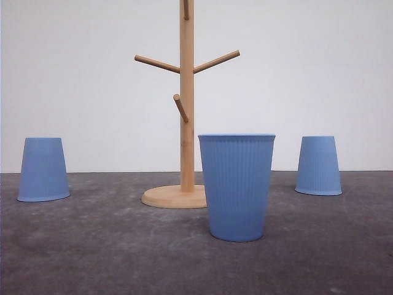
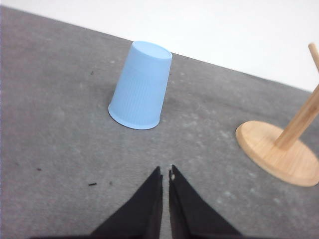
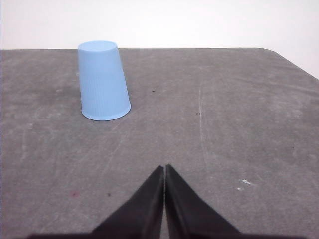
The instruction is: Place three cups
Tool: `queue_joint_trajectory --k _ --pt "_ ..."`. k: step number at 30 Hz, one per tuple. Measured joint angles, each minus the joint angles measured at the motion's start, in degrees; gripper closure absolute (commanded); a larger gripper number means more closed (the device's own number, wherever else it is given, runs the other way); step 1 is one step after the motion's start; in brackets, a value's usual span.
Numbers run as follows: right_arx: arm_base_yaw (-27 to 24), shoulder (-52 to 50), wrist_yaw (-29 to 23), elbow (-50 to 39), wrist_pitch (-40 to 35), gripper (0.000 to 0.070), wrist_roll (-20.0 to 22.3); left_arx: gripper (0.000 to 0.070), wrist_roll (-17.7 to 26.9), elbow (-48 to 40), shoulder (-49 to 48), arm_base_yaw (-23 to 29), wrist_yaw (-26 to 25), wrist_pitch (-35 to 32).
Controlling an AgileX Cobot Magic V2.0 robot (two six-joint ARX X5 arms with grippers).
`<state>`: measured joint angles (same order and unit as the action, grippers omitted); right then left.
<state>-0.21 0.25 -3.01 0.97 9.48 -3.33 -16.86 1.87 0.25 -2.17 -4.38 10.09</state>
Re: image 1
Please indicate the blue ribbed cup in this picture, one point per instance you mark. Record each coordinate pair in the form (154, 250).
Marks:
(237, 171)
(43, 172)
(318, 169)

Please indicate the wooden cup tree stand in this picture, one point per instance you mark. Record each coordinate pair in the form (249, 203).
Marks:
(186, 195)

